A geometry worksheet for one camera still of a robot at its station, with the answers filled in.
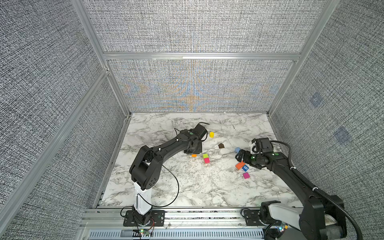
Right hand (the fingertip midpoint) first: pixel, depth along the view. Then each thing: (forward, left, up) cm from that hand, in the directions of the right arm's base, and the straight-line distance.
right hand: (242, 157), depth 86 cm
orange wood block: (+5, +28, -6) cm, 29 cm away
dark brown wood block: (+13, +10, -7) cm, 18 cm away
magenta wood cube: (-7, -3, -9) cm, 11 cm away
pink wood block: (+2, +20, -6) cm, 21 cm away
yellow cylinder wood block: (+22, +16, -6) cm, 28 cm away
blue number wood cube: (-3, -3, -7) cm, 8 cm away
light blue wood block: (+12, -1, -9) cm, 15 cm away
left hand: (+5, +26, -1) cm, 27 cm away
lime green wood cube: (+5, +21, -6) cm, 22 cm away
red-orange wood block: (-1, 0, -7) cm, 7 cm away
